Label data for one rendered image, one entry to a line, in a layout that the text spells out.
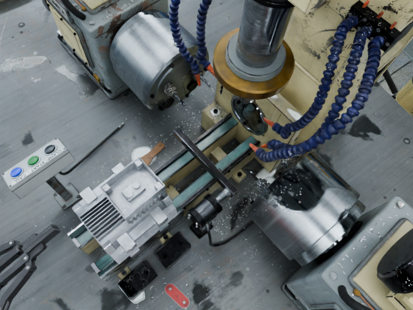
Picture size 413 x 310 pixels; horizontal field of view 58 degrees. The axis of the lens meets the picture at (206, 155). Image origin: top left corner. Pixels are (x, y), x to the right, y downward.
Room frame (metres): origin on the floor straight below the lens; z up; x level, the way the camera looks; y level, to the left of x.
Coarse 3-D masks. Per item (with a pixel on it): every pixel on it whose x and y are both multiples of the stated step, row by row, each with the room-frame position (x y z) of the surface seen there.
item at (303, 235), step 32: (288, 160) 0.42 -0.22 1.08; (320, 160) 0.40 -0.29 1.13; (288, 192) 0.30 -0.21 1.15; (320, 192) 0.31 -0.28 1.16; (352, 192) 0.33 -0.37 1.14; (256, 224) 0.24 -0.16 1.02; (288, 224) 0.23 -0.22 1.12; (320, 224) 0.23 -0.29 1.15; (352, 224) 0.24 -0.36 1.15; (288, 256) 0.17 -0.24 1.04
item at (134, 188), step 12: (132, 168) 0.31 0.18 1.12; (144, 168) 0.32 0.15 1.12; (108, 180) 0.26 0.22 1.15; (120, 180) 0.28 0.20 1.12; (132, 180) 0.28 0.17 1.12; (144, 180) 0.29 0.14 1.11; (156, 180) 0.29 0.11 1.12; (108, 192) 0.24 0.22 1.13; (120, 192) 0.25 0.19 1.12; (132, 192) 0.25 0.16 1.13; (144, 192) 0.26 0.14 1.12; (156, 192) 0.25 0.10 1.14; (120, 204) 0.22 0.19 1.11; (132, 204) 0.22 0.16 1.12; (144, 204) 0.22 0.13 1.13; (132, 216) 0.19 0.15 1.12
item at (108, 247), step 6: (162, 198) 0.26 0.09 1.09; (168, 198) 0.26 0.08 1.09; (78, 204) 0.21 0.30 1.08; (168, 204) 0.24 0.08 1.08; (78, 210) 0.19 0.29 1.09; (84, 210) 0.20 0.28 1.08; (78, 216) 0.18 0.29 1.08; (108, 240) 0.13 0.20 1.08; (102, 246) 0.12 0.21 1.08; (108, 246) 0.12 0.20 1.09; (108, 252) 0.11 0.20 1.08
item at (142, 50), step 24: (144, 24) 0.73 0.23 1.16; (168, 24) 0.75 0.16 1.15; (120, 48) 0.66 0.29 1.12; (144, 48) 0.65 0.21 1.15; (168, 48) 0.66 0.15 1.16; (192, 48) 0.68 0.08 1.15; (120, 72) 0.63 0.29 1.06; (144, 72) 0.59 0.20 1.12; (168, 72) 0.60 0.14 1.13; (144, 96) 0.55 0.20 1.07; (168, 96) 0.57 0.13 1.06
